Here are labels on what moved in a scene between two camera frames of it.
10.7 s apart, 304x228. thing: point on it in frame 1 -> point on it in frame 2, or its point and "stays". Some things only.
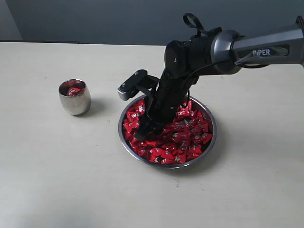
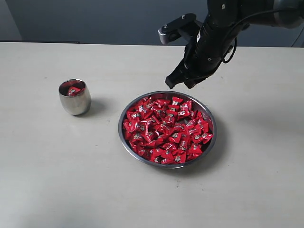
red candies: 72,87 stays
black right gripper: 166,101 -> 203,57
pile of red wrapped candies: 185,140 stays
